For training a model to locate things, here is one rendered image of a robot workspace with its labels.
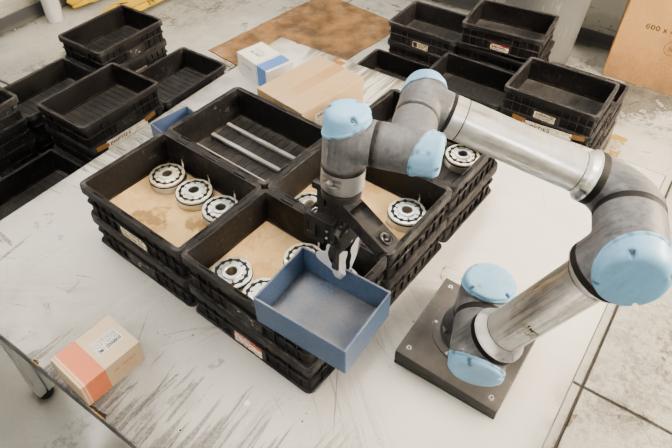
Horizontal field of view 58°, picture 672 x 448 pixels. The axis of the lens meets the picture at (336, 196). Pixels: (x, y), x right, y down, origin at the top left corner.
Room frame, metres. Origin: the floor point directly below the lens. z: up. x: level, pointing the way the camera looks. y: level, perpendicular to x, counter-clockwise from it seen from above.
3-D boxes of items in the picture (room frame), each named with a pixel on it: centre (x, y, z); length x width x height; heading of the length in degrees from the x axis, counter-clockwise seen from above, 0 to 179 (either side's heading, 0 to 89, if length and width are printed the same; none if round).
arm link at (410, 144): (0.76, -0.12, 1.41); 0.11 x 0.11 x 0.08; 75
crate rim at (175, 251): (1.20, 0.44, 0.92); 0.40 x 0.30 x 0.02; 52
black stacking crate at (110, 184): (1.20, 0.44, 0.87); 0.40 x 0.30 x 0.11; 52
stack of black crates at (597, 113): (2.19, -0.95, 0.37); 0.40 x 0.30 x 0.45; 55
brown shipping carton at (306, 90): (1.80, 0.09, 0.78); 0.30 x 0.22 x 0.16; 136
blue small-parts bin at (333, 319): (0.68, 0.02, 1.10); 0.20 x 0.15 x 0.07; 56
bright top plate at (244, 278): (0.96, 0.25, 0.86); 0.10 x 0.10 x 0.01
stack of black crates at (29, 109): (2.36, 1.31, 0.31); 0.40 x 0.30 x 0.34; 145
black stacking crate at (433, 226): (1.18, -0.06, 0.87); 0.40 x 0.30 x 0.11; 52
